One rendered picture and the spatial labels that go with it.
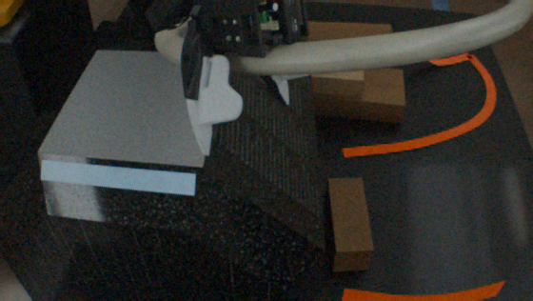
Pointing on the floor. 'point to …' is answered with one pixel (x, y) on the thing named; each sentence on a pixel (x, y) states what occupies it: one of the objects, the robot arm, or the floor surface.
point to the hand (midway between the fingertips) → (243, 124)
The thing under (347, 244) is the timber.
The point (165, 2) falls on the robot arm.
